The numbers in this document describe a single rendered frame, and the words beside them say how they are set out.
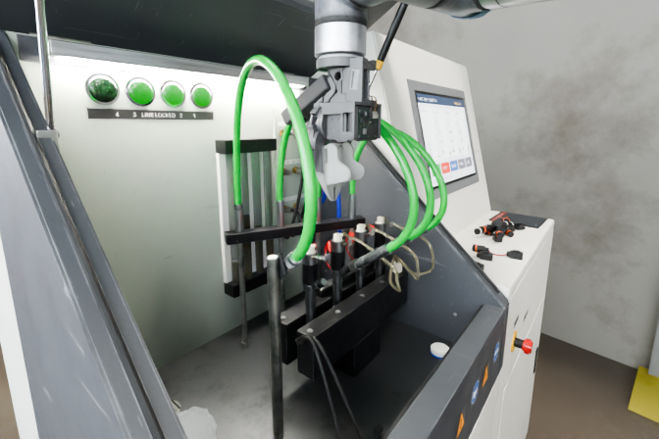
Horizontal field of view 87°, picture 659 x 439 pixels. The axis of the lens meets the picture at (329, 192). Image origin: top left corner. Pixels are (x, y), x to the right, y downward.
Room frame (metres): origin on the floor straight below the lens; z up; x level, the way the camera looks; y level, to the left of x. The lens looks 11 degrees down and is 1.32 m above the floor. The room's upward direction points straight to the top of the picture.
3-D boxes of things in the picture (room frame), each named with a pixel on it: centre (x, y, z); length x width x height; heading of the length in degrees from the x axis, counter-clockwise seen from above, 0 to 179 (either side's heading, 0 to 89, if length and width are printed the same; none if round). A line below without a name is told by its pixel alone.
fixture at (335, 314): (0.67, -0.04, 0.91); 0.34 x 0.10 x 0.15; 141
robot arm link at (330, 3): (0.54, -0.02, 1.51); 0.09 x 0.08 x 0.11; 34
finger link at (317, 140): (0.53, 0.01, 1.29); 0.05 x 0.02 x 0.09; 141
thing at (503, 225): (1.06, -0.54, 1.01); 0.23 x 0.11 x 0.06; 141
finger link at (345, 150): (0.55, -0.03, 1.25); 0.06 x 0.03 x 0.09; 51
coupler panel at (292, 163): (0.93, 0.09, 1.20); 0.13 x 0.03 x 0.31; 141
